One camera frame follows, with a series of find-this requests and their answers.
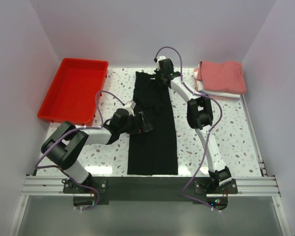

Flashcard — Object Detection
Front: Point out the black t shirt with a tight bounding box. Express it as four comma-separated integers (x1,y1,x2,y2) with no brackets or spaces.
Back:
127,72,178,176

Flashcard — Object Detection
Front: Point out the pink folded t shirt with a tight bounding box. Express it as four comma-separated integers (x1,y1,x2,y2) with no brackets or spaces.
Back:
195,60,247,95

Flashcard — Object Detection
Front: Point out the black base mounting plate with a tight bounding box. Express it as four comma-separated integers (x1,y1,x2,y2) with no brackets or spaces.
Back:
62,177,238,209

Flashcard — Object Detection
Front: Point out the red plastic tray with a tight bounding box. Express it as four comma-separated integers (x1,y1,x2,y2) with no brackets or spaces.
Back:
37,58,108,125

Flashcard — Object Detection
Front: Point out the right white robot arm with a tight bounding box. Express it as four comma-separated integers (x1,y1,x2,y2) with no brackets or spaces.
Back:
154,56,232,193

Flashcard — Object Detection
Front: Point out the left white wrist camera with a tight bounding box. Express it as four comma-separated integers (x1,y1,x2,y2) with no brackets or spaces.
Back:
123,100,136,116

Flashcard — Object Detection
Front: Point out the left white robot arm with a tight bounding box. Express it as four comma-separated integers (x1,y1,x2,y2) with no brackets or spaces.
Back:
41,108,153,193

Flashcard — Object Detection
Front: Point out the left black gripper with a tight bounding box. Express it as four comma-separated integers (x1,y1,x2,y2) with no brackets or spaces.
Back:
118,112,152,135

